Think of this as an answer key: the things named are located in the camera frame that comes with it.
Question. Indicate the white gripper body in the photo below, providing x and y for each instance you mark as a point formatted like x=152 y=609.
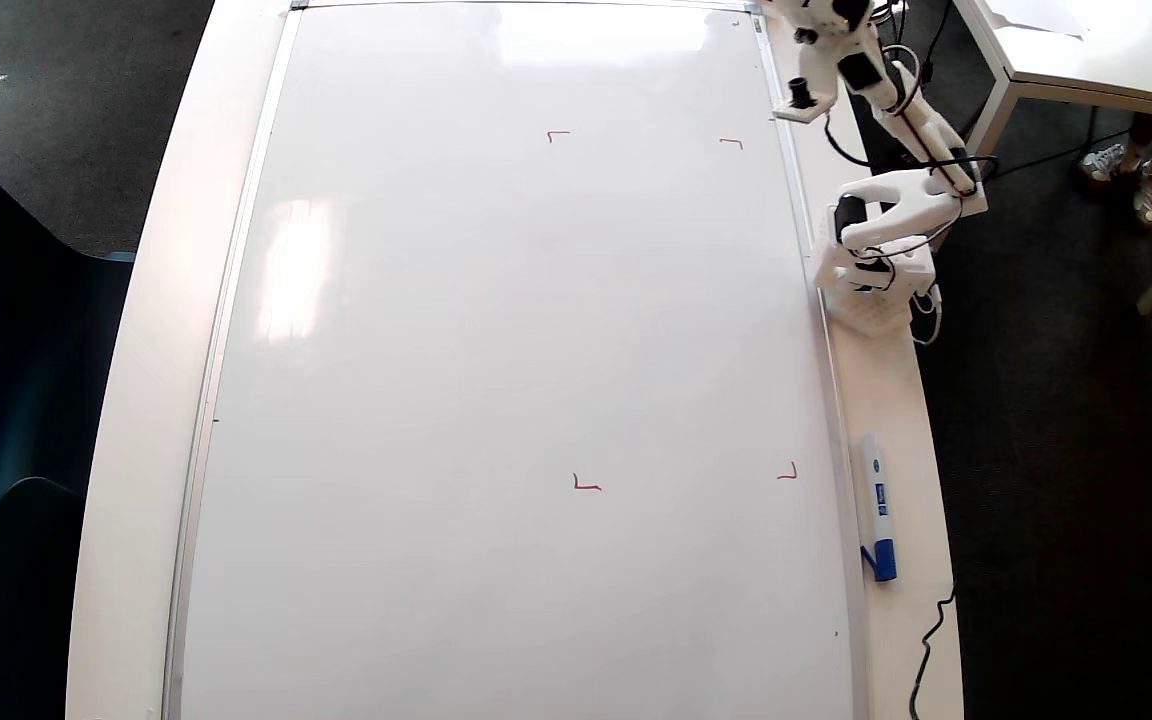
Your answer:
x=829 y=22

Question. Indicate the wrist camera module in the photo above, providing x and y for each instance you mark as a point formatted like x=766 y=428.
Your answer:
x=804 y=100

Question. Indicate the white side table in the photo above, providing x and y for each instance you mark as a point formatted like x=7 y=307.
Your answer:
x=1106 y=45

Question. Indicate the person bare leg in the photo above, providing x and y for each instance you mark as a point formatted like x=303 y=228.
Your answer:
x=1148 y=130

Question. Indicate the dark blue chair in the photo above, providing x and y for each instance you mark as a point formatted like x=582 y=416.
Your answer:
x=21 y=600
x=16 y=350

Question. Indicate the blue whiteboard marker pen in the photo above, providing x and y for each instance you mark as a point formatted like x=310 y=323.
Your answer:
x=876 y=500

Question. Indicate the white whiteboard with metal frame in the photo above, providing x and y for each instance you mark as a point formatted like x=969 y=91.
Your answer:
x=516 y=350

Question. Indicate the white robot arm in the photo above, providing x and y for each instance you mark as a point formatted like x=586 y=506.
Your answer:
x=896 y=195

